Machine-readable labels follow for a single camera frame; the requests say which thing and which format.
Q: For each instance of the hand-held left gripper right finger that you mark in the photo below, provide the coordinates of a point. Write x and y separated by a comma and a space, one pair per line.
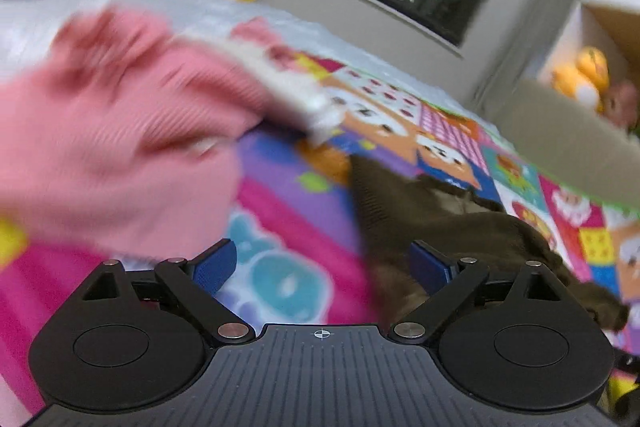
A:
429, 263

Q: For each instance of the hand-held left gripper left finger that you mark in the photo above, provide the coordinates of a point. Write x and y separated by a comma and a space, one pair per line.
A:
216, 263

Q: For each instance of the olive dotted garment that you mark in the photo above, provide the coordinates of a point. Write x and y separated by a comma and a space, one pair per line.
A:
450, 227

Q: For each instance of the pink ribbed garment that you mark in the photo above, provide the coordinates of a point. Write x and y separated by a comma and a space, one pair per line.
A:
120, 147

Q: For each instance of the colourful printed play mat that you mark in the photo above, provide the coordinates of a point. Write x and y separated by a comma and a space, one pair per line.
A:
300, 212

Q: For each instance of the beige padded headboard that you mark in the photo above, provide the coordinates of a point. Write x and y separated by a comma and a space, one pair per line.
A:
565, 137

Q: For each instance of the small pink cloth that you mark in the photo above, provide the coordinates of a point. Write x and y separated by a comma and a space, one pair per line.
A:
256, 32

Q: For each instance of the yellow plush duck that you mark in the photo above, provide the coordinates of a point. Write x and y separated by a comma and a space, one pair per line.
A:
582, 74

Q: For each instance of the white bedspread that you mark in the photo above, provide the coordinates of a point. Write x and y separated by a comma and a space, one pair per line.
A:
210, 14

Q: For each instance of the pink plush toy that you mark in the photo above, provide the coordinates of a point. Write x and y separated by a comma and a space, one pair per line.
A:
624, 102

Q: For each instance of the wooden shelf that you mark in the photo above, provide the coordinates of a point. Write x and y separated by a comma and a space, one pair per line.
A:
612, 27

